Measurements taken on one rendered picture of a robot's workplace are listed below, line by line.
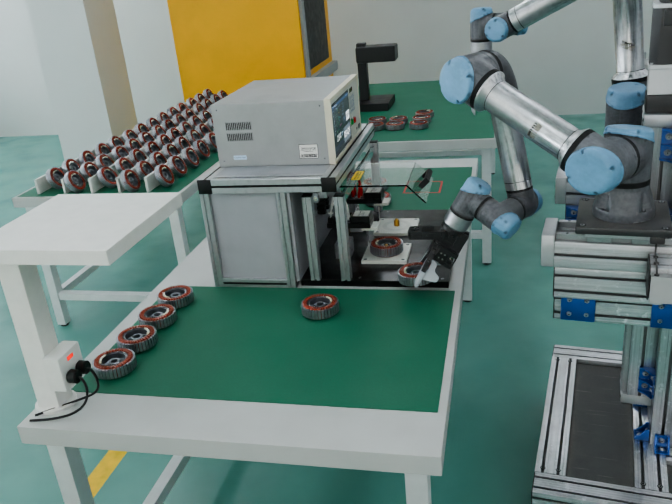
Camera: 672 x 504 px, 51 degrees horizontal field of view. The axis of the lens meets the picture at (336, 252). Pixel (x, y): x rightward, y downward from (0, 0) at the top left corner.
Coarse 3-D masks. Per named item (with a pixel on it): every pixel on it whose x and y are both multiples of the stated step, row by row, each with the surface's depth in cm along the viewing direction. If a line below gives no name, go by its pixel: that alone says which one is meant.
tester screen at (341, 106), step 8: (344, 96) 230; (336, 104) 219; (344, 104) 230; (336, 112) 219; (344, 112) 230; (336, 120) 219; (336, 128) 219; (336, 136) 219; (336, 144) 220; (344, 144) 231; (336, 152) 220
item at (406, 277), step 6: (408, 264) 215; (414, 264) 215; (420, 264) 214; (402, 270) 211; (408, 270) 214; (414, 270) 212; (402, 276) 208; (408, 276) 207; (414, 276) 207; (402, 282) 209; (408, 282) 207; (414, 282) 207; (420, 282) 207; (426, 282) 207
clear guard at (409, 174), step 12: (360, 168) 230; (372, 168) 228; (384, 168) 227; (396, 168) 226; (408, 168) 225; (420, 168) 229; (348, 180) 219; (360, 180) 218; (372, 180) 217; (384, 180) 215; (396, 180) 214; (408, 180) 213; (420, 180) 221; (432, 180) 229; (420, 192) 213
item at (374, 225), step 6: (354, 210) 236; (360, 210) 235; (366, 210) 234; (354, 216) 230; (360, 216) 230; (366, 216) 229; (372, 216) 234; (348, 222) 231; (354, 222) 231; (360, 222) 230; (366, 222) 230; (372, 222) 234; (378, 222) 234; (366, 228) 231; (372, 228) 230
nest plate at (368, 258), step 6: (408, 246) 238; (366, 252) 237; (402, 252) 234; (408, 252) 234; (366, 258) 232; (372, 258) 232; (378, 258) 231; (384, 258) 231; (390, 258) 231; (396, 258) 230; (402, 258) 230
